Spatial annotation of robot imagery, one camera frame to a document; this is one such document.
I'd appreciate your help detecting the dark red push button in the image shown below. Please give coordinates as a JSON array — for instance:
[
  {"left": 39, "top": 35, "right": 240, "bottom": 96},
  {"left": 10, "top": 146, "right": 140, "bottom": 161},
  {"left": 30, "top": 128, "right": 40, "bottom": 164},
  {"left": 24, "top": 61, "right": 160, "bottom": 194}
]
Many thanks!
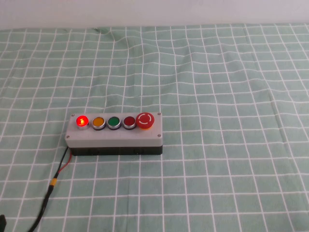
[{"left": 122, "top": 116, "right": 137, "bottom": 131}]

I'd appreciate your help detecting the red mushroom emergency stop button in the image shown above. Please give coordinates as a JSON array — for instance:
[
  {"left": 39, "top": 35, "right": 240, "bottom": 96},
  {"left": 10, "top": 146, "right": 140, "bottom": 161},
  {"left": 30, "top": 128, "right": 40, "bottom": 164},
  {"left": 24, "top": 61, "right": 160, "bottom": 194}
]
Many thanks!
[{"left": 135, "top": 112, "right": 155, "bottom": 131}]

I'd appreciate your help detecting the green push button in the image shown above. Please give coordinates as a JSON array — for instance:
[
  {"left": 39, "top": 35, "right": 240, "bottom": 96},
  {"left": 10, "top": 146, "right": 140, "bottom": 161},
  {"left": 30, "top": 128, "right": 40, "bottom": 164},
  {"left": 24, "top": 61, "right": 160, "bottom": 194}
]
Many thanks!
[{"left": 107, "top": 116, "right": 122, "bottom": 131}]

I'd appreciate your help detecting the grey black button control box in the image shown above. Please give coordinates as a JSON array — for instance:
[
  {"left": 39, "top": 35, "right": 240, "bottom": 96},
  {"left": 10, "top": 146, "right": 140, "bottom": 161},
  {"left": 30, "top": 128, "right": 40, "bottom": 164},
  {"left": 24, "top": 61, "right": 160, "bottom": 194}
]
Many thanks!
[{"left": 64, "top": 112, "right": 164, "bottom": 157}]

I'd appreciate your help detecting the yellow push button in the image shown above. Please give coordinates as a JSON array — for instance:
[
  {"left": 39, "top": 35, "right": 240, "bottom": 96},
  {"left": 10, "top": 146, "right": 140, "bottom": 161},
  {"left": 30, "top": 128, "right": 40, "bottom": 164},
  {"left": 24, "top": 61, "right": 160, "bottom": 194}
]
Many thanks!
[{"left": 92, "top": 116, "right": 107, "bottom": 131}]

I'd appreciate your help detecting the green white checked tablecloth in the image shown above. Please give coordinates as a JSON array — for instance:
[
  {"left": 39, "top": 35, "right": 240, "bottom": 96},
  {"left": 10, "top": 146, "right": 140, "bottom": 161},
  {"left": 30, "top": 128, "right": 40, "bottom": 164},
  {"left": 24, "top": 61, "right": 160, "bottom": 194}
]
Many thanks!
[{"left": 0, "top": 23, "right": 309, "bottom": 232}]

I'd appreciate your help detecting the red indicator lamp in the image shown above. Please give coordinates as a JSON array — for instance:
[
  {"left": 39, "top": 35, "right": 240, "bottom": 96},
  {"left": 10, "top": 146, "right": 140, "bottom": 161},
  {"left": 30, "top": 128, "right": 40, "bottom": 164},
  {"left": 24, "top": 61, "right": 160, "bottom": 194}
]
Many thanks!
[{"left": 76, "top": 115, "right": 90, "bottom": 131}]

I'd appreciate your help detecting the thin red wire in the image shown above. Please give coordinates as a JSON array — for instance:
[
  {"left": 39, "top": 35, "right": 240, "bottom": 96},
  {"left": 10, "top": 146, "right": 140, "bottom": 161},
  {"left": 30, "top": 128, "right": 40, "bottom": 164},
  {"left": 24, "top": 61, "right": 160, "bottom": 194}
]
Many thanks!
[{"left": 57, "top": 153, "right": 72, "bottom": 174}]

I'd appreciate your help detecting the black cable with yellow connector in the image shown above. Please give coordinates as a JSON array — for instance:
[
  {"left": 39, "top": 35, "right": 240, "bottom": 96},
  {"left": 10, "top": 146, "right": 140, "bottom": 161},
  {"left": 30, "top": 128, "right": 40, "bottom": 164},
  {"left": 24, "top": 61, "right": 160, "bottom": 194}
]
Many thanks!
[{"left": 26, "top": 146, "right": 70, "bottom": 232}]

